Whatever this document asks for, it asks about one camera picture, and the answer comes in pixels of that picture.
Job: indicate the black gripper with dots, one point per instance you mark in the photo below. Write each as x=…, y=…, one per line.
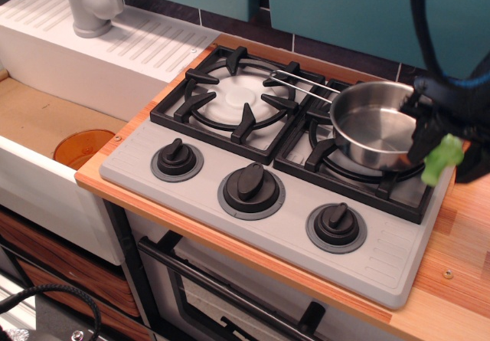
x=440, y=109

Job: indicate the green toy cauliflower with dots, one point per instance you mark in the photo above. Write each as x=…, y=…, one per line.
x=448, y=153

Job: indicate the steel pan with wire handle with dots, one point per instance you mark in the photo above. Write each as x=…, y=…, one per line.
x=369, y=127

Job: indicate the grey toy stove top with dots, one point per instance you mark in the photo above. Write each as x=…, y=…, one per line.
x=382, y=269

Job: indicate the black right stove knob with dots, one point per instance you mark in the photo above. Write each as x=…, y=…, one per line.
x=336, y=228

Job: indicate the black stove knob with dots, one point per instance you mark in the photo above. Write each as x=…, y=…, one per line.
x=336, y=228
x=177, y=162
x=251, y=193

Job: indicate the black middle stove knob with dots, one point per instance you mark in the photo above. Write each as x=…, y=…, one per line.
x=251, y=193

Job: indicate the black left stove knob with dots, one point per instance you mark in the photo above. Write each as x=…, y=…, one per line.
x=177, y=162

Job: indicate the black right burner grate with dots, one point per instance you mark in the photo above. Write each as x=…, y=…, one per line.
x=325, y=173

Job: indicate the black burner grate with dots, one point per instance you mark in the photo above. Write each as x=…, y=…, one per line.
x=325, y=173
x=239, y=102

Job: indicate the black left burner grate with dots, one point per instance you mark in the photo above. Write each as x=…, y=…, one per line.
x=239, y=102

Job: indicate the wooden drawer fronts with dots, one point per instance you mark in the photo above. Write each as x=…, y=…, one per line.
x=41, y=257

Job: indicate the orange plastic plate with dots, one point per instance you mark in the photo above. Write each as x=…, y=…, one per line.
x=78, y=148

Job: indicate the grey toy faucet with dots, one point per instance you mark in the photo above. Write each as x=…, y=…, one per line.
x=92, y=18

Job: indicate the white toy sink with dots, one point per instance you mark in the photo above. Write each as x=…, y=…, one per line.
x=55, y=83

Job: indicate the teal wall cabinet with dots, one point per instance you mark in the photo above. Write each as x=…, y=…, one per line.
x=373, y=36

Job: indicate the oven door with black handle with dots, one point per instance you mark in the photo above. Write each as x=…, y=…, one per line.
x=220, y=299

